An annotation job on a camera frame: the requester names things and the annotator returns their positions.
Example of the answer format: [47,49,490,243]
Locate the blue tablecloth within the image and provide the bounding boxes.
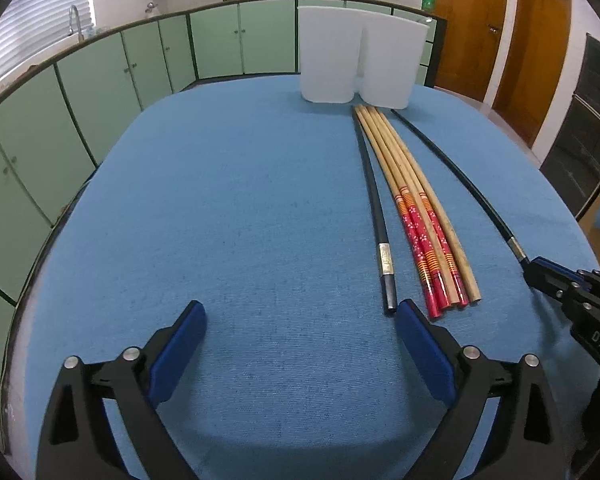
[10,81,600,480]

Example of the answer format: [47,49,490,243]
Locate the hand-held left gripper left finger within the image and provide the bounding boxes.
[37,300,208,480]

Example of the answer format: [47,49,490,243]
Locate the metal sink faucet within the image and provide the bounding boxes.
[68,4,85,42]

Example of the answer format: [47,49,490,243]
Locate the white plastic container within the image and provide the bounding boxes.
[358,10,429,110]
[297,5,366,104]

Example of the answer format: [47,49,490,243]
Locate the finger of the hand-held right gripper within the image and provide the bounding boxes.
[535,256,600,293]
[524,260,600,323]

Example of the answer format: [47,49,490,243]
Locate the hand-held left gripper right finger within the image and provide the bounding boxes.
[396,298,566,480]

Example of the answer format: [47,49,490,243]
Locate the plain wooden chopstick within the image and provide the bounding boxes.
[375,106,482,305]
[362,105,457,310]

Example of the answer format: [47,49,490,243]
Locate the red patterned wooden chopstick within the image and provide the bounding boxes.
[369,105,470,308]
[355,106,445,321]

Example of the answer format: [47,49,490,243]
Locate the plain wooden door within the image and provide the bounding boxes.
[492,0,573,148]

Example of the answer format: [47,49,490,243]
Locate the black glass cabinet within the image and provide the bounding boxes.
[540,32,600,221]

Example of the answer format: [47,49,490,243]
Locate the white window blinds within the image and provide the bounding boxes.
[0,0,90,83]

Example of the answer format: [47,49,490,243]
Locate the green lower kitchen cabinets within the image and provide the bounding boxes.
[0,0,448,401]

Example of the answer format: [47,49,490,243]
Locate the black chopstick with metal band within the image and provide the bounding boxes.
[351,106,398,317]
[390,108,531,267]

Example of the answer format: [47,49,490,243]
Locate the wooden door with handle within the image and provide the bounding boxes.
[432,0,510,106]

